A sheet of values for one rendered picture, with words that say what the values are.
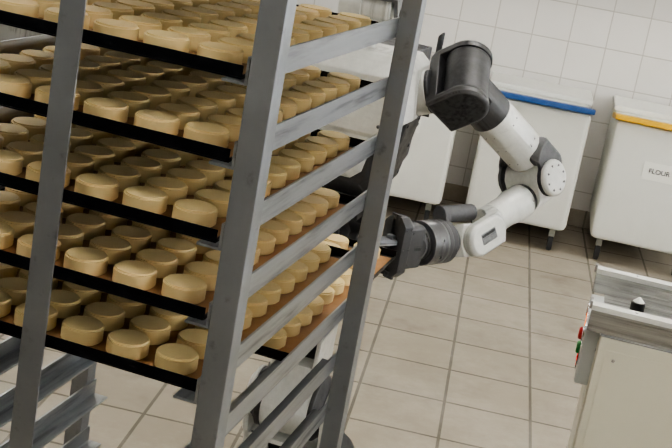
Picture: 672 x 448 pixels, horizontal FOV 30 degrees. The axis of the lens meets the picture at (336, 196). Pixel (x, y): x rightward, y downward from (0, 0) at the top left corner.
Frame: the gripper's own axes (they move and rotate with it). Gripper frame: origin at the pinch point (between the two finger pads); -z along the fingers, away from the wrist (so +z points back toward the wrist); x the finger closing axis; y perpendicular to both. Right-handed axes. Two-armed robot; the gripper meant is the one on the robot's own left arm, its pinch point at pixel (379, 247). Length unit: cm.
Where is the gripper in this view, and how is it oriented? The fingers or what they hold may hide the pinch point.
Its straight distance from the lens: 233.5
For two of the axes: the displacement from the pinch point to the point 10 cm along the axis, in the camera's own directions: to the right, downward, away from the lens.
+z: 7.3, -0.4, 6.8
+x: 1.8, -9.5, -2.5
